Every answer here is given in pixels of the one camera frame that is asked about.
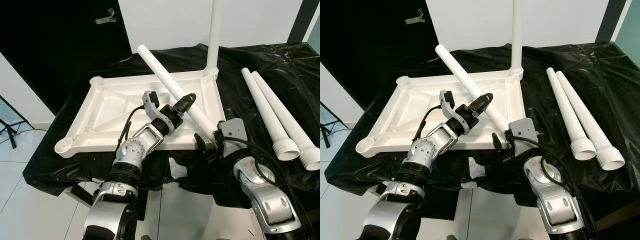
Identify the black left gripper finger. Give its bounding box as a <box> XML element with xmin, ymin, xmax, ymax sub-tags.
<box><xmin>175</xmin><ymin>93</ymin><xmax>197</xmax><ymax>113</ymax></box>
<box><xmin>472</xmin><ymin>93</ymin><xmax>495</xmax><ymax>113</ymax></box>

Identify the black tripod stand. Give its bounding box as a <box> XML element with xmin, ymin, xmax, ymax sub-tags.
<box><xmin>0</xmin><ymin>95</ymin><xmax>28</xmax><ymax>148</ymax></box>
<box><xmin>320</xmin><ymin>102</ymin><xmax>346</xmax><ymax>148</ymax></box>

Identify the black plastic cover sheet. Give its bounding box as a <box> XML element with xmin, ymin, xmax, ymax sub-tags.
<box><xmin>324</xmin><ymin>42</ymin><xmax>640</xmax><ymax>201</ymax></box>
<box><xmin>22</xmin><ymin>42</ymin><xmax>320</xmax><ymax>201</ymax></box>

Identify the black door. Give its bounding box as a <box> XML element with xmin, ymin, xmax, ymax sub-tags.
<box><xmin>320</xmin><ymin>0</ymin><xmax>441</xmax><ymax>108</ymax></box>
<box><xmin>0</xmin><ymin>0</ymin><xmax>133</xmax><ymax>113</ymax></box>

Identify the teal glass panel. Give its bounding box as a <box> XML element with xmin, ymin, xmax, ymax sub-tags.
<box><xmin>307</xmin><ymin>15</ymin><xmax>320</xmax><ymax>56</ymax></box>
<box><xmin>612</xmin><ymin>0</ymin><xmax>640</xmax><ymax>56</ymax></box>

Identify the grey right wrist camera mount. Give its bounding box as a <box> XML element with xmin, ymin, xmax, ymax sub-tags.
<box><xmin>218</xmin><ymin>119</ymin><xmax>247</xmax><ymax>156</ymax></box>
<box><xmin>508</xmin><ymin>119</ymin><xmax>537</xmax><ymax>153</ymax></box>

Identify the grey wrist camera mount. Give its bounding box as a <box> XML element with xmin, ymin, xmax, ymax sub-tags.
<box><xmin>142</xmin><ymin>90</ymin><xmax>173</xmax><ymax>123</ymax></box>
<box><xmin>508</xmin><ymin>119</ymin><xmax>537</xmax><ymax>153</ymax></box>
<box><xmin>439</xmin><ymin>90</ymin><xmax>468</xmax><ymax>123</ymax></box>
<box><xmin>218</xmin><ymin>119</ymin><xmax>247</xmax><ymax>156</ymax></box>

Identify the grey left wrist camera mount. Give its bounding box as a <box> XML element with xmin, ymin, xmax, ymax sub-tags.
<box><xmin>142</xmin><ymin>90</ymin><xmax>173</xmax><ymax>123</ymax></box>
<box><xmin>439</xmin><ymin>90</ymin><xmax>468</xmax><ymax>123</ymax></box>

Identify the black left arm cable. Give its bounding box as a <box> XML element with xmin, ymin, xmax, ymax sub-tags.
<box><xmin>414</xmin><ymin>105</ymin><xmax>443</xmax><ymax>151</ymax></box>
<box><xmin>117</xmin><ymin>105</ymin><xmax>147</xmax><ymax>151</ymax></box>

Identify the silver door handle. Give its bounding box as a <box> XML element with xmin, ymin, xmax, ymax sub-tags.
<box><xmin>95</xmin><ymin>9</ymin><xmax>118</xmax><ymax>24</ymax></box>
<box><xmin>405</xmin><ymin>9</ymin><xmax>427</xmax><ymax>24</ymax></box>

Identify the black wall pillar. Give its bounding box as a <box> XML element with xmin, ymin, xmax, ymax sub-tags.
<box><xmin>595</xmin><ymin>0</ymin><xmax>628</xmax><ymax>43</ymax></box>
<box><xmin>287</xmin><ymin>0</ymin><xmax>320</xmax><ymax>45</ymax></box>

